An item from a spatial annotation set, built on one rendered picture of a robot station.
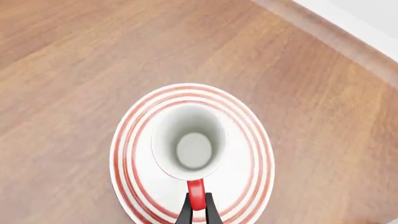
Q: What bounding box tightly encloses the red mug with white inside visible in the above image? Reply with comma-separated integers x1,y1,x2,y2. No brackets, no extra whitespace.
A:
150,103,229,211

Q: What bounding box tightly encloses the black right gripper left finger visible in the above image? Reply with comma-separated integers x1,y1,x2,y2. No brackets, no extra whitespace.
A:
175,192,193,224

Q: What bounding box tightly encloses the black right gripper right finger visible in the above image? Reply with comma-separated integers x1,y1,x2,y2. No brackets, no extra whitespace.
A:
204,192,223,224

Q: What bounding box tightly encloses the white plate with red rings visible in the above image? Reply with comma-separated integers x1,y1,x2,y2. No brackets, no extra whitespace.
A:
109,83,275,224

